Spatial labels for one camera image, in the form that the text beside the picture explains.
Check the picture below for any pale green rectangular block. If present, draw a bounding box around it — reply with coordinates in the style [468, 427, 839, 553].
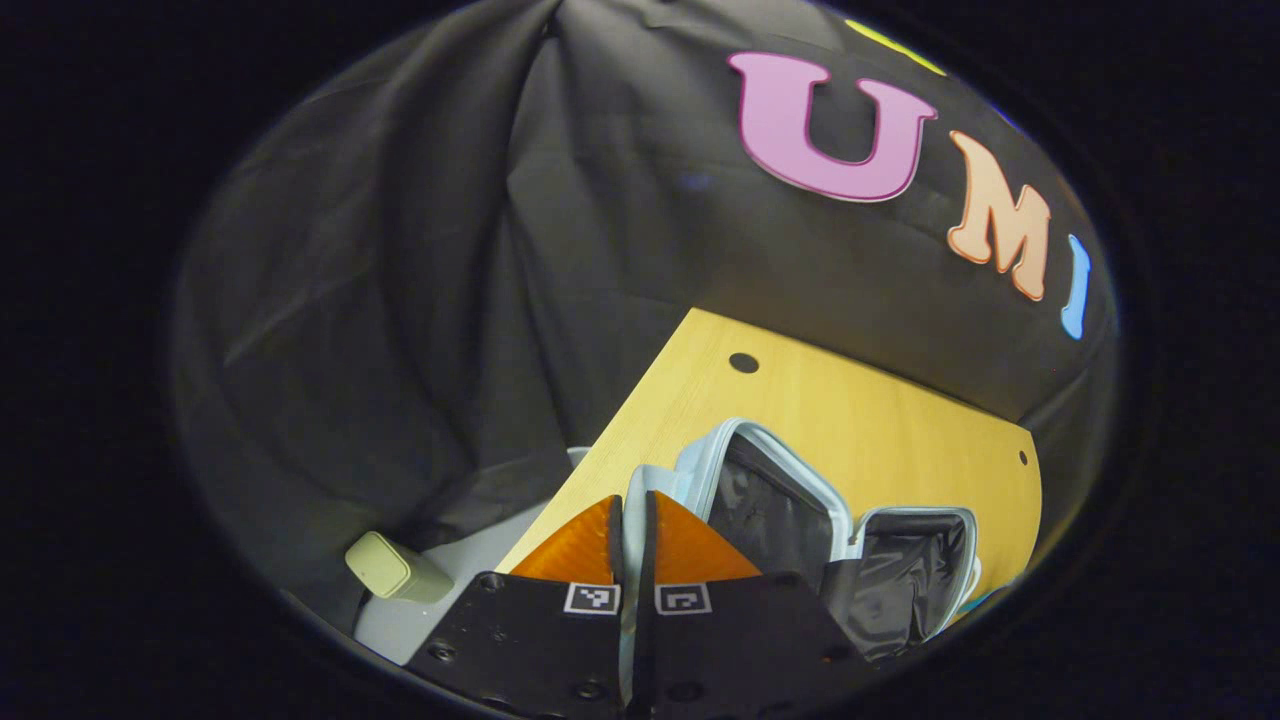
[345, 530, 456, 606]

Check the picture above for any light blue suitcase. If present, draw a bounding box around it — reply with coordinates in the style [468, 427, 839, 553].
[618, 416, 986, 666]

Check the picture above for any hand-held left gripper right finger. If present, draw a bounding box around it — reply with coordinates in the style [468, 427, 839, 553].
[630, 489, 883, 720]

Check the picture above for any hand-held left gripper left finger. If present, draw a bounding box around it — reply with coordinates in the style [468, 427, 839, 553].
[405, 494, 627, 720]

